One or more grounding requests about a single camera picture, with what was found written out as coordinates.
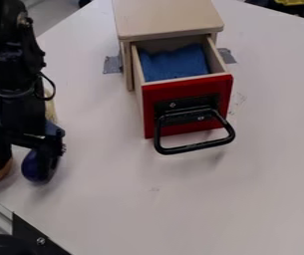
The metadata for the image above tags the drawer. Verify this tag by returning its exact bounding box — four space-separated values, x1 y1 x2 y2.
130 34 238 156

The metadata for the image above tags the cabinet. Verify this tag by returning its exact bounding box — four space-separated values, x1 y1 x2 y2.
110 0 226 92

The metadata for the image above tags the purple toy eggplant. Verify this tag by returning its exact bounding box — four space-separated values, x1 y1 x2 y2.
19 148 62 183

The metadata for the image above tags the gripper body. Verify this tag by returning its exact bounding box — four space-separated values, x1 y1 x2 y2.
0 96 68 148

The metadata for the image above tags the grey tape strip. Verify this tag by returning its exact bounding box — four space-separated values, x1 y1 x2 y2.
102 54 126 75
216 47 238 65

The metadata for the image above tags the cream toy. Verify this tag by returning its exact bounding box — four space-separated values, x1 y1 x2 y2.
43 87 60 125

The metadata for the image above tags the blue cloth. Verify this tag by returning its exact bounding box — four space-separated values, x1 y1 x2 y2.
137 43 212 83

